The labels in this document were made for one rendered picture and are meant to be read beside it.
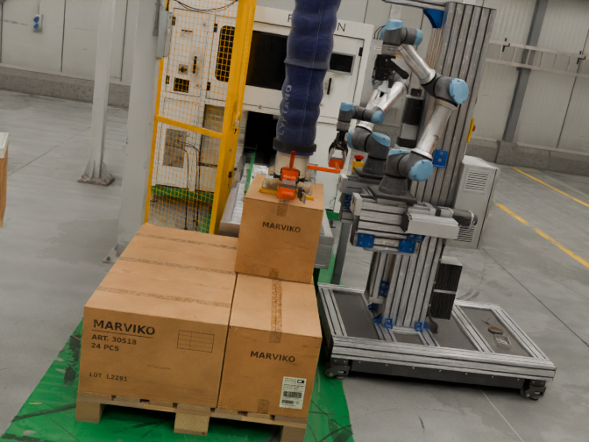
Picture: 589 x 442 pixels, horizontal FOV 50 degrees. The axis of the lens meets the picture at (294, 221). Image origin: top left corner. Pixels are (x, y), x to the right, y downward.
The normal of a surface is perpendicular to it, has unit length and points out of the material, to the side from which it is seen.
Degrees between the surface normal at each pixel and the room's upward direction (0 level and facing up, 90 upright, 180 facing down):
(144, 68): 90
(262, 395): 90
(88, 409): 90
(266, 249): 90
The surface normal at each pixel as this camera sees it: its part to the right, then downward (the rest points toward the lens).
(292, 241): -0.04, 0.26
